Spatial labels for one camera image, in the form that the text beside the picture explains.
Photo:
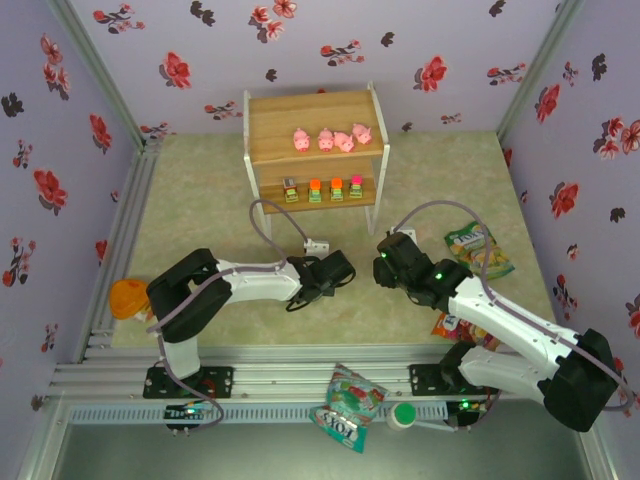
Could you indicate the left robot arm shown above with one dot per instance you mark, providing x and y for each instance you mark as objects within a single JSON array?
[{"x": 260, "y": 285}]

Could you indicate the pink toy pig with dirt marks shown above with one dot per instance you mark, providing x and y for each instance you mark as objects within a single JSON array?
[{"x": 301, "y": 141}]

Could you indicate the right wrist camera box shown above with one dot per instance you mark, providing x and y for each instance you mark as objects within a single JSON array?
[{"x": 405, "y": 234}]

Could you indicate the grey top toy car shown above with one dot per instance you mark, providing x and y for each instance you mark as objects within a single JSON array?
[{"x": 290, "y": 191}]

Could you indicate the red Fox's candy bag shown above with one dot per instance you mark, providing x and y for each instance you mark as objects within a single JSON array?
[{"x": 460, "y": 330}]

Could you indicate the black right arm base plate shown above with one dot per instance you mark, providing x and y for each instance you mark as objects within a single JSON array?
[{"x": 425, "y": 380}]

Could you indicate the orange top toy car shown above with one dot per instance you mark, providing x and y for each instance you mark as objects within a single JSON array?
[
  {"x": 336, "y": 190},
  {"x": 315, "y": 192}
]

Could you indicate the wooden shelf white frame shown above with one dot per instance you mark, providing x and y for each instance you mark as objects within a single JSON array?
[{"x": 275, "y": 125}]

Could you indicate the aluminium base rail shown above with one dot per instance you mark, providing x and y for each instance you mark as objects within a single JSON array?
[{"x": 300, "y": 370}]

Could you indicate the white bottle green cap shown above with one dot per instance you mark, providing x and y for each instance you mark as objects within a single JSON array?
[{"x": 401, "y": 416}]

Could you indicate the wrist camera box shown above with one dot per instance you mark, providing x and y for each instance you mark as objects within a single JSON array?
[
  {"x": 405, "y": 234},
  {"x": 316, "y": 245}
]

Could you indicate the teal Fox's candy bag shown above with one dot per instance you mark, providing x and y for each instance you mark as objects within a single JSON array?
[{"x": 350, "y": 405}]

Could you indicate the orange plastic toy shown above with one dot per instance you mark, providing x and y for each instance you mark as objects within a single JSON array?
[{"x": 127, "y": 300}]

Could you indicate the aluminium side rail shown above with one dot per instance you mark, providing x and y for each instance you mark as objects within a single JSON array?
[{"x": 135, "y": 190}]

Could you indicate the pink top toy car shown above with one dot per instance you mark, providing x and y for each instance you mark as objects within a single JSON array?
[{"x": 355, "y": 187}]

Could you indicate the yellow green Fox's candy bag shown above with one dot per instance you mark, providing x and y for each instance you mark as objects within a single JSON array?
[{"x": 475, "y": 250}]

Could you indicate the aluminium corner post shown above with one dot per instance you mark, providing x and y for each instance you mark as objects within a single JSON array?
[
  {"x": 95, "y": 65},
  {"x": 535, "y": 70}
]

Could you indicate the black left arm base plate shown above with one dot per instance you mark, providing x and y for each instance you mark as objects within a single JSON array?
[{"x": 222, "y": 382}]

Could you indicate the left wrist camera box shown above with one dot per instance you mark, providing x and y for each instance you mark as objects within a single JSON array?
[{"x": 316, "y": 245}]

